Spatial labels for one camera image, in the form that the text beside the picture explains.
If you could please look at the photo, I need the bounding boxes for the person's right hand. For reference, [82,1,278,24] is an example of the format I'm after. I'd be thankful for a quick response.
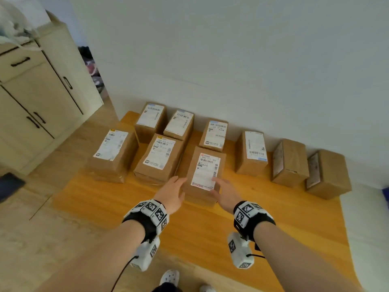
[209,176,243,215]

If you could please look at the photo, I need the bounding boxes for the person's left forearm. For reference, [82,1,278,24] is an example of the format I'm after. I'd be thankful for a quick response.
[35,220,146,292]

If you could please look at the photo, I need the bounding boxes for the dark shoe rack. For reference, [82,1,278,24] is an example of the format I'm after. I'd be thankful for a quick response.
[78,45,105,89]

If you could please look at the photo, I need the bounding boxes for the orange wooden table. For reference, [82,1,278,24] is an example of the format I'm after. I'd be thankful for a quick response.
[50,111,356,292]

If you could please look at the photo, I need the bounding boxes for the person's left hand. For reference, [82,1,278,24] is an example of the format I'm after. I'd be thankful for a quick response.
[153,175,188,215]

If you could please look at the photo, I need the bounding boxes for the person's dark trousers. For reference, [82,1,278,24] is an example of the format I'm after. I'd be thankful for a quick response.
[151,282,177,292]

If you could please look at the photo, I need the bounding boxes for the beige cabinet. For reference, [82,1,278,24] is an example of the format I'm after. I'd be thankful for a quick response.
[0,10,105,176]

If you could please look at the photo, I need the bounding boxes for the white marker-tagged wrist camera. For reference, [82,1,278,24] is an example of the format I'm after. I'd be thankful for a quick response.
[130,236,161,272]
[227,232,255,270]

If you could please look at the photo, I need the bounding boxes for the person's left white shoe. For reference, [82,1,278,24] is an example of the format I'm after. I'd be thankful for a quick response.
[159,269,180,287]

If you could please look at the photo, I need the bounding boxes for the pile of brown cardboard parcels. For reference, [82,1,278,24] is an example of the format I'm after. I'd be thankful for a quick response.
[86,102,353,200]

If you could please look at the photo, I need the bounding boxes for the dark floor object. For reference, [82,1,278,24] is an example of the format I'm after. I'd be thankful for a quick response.
[0,172,26,203]

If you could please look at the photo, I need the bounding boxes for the person's right forearm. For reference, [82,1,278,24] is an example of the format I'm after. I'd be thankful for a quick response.
[252,221,364,292]

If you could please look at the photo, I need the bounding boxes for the cardboard box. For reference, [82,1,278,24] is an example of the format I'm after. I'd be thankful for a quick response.
[182,146,227,208]

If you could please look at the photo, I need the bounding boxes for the white plastic bag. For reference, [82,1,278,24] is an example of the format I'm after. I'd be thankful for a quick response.
[0,1,42,52]

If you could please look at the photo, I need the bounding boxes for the black wristband with marker tags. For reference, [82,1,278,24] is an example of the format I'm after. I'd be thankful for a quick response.
[122,200,170,244]
[233,200,276,243]

